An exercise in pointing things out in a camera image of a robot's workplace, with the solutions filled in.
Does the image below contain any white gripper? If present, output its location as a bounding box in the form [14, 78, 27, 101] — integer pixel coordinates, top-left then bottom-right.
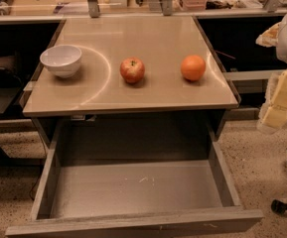
[255, 14, 287, 134]

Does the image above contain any red apple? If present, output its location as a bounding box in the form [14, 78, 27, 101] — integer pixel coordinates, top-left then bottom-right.
[119, 57, 145, 84]

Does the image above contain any open grey top drawer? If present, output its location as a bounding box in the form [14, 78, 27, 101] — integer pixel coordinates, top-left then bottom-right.
[6, 115, 263, 238]

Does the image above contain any orange fruit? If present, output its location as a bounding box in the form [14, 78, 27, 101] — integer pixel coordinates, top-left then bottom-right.
[180, 55, 206, 81]

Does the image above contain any grey cabinet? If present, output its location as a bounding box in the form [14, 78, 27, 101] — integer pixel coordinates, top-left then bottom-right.
[18, 14, 242, 151]

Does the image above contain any black chair caster lower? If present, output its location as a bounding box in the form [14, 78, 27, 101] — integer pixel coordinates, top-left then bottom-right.
[271, 199, 287, 215]

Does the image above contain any white bowl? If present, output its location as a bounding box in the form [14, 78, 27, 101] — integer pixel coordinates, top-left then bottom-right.
[40, 45, 82, 78]

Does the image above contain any black office chair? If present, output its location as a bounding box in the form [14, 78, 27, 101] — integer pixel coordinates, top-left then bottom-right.
[0, 53, 46, 167]

